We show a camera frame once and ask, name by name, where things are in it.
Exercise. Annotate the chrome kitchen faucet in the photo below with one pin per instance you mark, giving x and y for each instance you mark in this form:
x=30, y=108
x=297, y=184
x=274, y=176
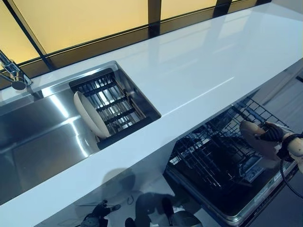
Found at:
x=14, y=73

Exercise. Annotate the yellow window with dark frame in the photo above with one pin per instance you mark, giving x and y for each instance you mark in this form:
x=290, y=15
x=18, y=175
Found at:
x=82, y=23

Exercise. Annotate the black sink dish rack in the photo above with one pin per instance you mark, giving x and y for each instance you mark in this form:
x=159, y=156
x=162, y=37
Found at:
x=132, y=131

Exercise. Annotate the black pull-out dishwasher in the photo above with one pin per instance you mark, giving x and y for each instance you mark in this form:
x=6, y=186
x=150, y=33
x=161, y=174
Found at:
x=236, y=208

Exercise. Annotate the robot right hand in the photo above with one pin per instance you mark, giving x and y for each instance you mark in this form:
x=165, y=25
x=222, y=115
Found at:
x=274, y=133

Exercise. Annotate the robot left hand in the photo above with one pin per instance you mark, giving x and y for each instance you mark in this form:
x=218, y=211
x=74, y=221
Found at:
x=97, y=215

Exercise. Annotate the beige round plate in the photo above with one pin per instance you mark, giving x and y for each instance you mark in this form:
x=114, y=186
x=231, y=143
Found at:
x=92, y=116
x=258, y=146

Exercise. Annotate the stainless steel sink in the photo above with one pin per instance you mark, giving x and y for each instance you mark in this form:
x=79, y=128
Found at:
x=35, y=142

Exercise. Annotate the white cabinet door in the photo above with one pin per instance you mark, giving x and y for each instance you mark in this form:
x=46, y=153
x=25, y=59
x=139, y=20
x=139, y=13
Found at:
x=154, y=170

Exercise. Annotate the white dishwasher cutlery tray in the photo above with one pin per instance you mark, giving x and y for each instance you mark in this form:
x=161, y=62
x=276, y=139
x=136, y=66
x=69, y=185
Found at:
x=252, y=171

